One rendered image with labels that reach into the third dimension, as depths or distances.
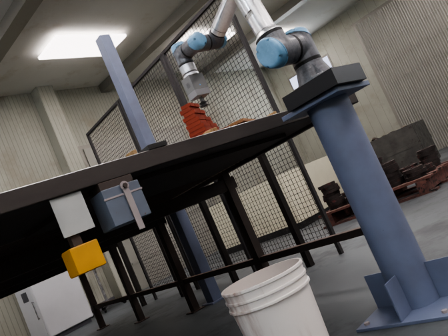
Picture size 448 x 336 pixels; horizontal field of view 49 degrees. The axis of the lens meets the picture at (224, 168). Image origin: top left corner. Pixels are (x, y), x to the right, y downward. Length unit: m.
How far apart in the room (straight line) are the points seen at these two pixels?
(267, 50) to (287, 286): 0.86
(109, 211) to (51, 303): 5.52
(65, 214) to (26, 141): 7.05
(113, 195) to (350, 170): 0.89
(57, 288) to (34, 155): 2.44
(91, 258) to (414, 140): 5.81
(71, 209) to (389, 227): 1.13
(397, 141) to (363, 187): 5.05
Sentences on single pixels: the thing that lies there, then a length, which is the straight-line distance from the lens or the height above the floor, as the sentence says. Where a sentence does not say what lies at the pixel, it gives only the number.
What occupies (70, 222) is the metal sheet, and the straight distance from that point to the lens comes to 1.51.
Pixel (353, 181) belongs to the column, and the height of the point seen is 0.53.
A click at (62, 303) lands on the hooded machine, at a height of 0.40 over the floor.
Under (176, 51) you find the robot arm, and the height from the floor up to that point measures 1.38.
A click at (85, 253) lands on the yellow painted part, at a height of 0.67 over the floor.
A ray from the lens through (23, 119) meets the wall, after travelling 8.69.
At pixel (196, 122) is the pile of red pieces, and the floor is 1.18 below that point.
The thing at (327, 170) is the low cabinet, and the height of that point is 0.59.
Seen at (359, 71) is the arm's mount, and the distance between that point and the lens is 1.97.
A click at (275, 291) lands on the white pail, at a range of 1.58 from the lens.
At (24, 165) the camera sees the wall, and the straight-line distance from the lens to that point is 8.36.
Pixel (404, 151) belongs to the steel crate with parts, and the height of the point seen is 0.41.
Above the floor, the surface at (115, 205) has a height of 0.77.
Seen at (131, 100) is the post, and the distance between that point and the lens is 4.17.
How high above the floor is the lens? 0.61
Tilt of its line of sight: 5 degrees up
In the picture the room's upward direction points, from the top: 24 degrees counter-clockwise
